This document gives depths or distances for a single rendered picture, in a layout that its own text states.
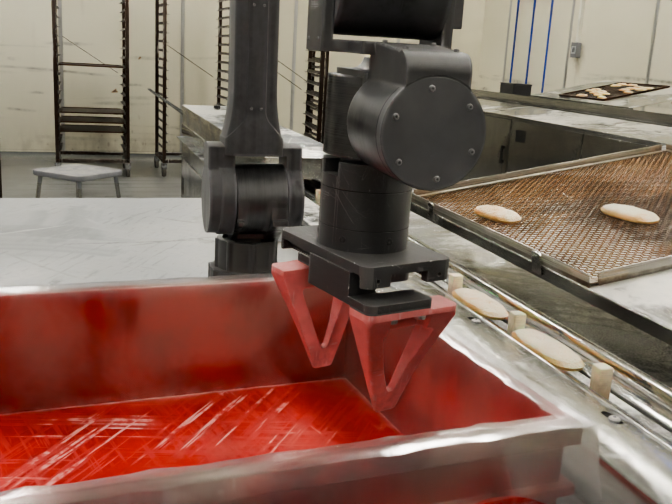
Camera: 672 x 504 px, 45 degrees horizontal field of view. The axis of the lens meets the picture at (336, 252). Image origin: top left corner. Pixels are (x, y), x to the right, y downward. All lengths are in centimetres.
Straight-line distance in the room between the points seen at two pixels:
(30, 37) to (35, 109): 64
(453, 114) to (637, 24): 642
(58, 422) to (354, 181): 31
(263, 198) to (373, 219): 38
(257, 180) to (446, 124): 47
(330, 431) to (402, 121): 31
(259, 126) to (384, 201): 39
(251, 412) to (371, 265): 24
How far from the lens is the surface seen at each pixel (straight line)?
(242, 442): 62
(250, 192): 85
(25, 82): 800
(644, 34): 674
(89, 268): 109
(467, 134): 41
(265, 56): 85
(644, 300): 85
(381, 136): 40
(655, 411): 69
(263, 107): 85
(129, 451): 61
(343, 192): 48
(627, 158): 149
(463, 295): 90
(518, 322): 82
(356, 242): 48
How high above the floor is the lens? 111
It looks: 14 degrees down
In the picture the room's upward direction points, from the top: 3 degrees clockwise
